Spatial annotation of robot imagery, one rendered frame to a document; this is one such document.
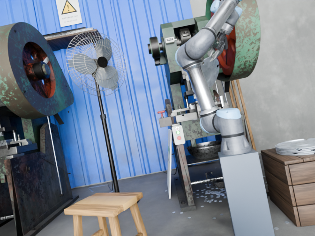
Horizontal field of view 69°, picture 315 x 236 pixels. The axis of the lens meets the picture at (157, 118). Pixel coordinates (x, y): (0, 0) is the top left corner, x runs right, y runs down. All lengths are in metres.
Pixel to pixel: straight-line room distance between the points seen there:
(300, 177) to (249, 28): 1.03
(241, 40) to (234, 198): 1.11
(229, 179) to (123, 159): 2.18
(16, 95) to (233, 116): 1.56
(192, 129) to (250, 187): 0.72
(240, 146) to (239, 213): 0.32
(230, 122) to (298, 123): 2.52
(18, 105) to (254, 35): 1.84
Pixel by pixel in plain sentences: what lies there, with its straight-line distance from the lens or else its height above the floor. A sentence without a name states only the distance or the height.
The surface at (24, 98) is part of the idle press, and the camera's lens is 2.00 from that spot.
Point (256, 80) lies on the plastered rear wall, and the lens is 3.45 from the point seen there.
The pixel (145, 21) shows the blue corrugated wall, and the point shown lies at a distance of 3.42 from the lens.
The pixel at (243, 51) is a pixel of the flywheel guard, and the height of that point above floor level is 1.07.
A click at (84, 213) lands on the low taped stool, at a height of 0.31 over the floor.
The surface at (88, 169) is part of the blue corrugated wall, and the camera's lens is 3.33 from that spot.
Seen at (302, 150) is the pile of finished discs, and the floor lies 0.38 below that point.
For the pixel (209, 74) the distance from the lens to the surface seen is 1.74.
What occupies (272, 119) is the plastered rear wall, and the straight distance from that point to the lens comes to 3.49.
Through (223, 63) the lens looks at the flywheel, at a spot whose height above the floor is 1.12.
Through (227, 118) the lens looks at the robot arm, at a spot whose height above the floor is 0.63.
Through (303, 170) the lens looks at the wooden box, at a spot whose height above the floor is 0.29.
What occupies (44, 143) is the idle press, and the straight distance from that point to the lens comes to 2.51.
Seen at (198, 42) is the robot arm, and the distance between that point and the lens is 1.23.
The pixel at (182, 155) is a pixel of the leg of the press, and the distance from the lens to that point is 1.72.
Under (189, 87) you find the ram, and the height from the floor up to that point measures 0.91.
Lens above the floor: 0.68
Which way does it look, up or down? 1 degrees up
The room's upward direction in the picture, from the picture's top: 11 degrees counter-clockwise
